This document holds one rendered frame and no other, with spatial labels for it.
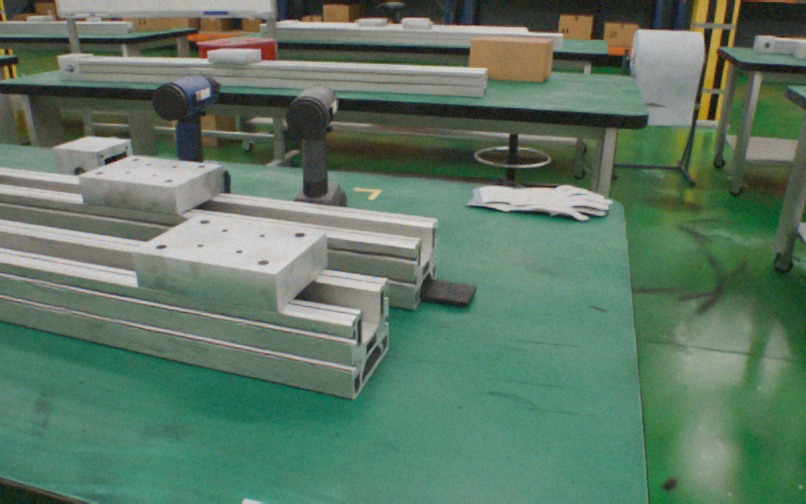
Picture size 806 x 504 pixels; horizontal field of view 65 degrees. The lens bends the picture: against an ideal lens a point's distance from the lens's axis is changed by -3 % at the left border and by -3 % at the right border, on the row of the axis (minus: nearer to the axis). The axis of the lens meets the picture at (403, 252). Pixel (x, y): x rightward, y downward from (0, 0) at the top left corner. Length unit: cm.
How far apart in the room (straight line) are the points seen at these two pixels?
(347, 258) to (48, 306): 35
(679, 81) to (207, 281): 379
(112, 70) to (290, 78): 74
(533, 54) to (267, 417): 220
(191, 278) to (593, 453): 40
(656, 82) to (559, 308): 346
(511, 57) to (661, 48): 168
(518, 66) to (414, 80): 54
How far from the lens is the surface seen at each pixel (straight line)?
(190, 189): 90
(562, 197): 116
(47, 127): 313
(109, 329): 76
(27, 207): 109
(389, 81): 230
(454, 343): 72
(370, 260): 77
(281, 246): 65
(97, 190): 96
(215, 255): 64
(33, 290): 81
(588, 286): 88
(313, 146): 96
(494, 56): 268
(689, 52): 422
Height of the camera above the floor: 115
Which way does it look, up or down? 23 degrees down
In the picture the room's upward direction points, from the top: straight up
